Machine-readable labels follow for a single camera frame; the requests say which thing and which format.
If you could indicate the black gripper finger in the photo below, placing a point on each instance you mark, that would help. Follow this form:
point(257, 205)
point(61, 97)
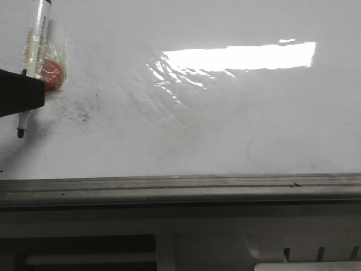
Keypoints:
point(20, 93)

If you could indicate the red magnet taped to marker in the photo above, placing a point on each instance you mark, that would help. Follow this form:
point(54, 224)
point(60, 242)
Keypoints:
point(51, 68)

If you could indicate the white black whiteboard marker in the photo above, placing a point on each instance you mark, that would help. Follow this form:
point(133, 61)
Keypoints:
point(37, 33)

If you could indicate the grey cabinet below whiteboard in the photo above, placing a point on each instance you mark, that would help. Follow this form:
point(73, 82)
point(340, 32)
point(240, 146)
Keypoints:
point(178, 238)

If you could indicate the white tray bottom right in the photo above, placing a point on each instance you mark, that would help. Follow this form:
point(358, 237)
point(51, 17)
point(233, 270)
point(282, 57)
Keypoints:
point(339, 265)

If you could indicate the white whiteboard with aluminium frame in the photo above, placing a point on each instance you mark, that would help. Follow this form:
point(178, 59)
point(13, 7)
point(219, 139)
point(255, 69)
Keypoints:
point(194, 101)

